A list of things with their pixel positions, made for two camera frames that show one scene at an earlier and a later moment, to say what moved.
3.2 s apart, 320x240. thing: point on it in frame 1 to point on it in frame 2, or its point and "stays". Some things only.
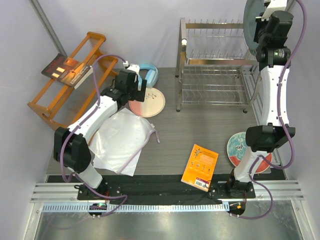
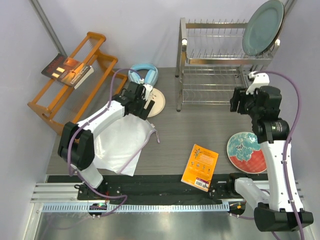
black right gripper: (259, 23) to (240, 95)
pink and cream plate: (152, 106) stays
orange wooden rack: (60, 105) stays
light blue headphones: (152, 75) stays
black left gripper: (139, 95) to (142, 113)
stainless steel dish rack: (215, 65) stays
